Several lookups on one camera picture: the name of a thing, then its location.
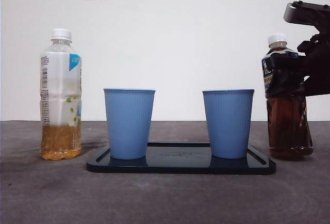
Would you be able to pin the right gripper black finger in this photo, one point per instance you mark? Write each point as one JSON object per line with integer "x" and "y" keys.
{"x": 288, "y": 77}

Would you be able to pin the dark oolong tea bottle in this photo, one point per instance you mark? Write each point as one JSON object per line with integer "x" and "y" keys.
{"x": 286, "y": 131}

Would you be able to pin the pale label green tea bottle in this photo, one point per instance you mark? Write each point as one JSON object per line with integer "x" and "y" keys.
{"x": 60, "y": 79}

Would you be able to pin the blue ribbed cup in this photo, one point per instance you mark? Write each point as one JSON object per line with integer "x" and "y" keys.
{"x": 129, "y": 123}
{"x": 228, "y": 123}

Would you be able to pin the dark blue tray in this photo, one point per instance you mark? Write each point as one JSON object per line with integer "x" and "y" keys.
{"x": 178, "y": 163}

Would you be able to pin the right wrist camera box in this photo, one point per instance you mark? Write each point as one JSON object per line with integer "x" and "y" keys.
{"x": 299, "y": 15}

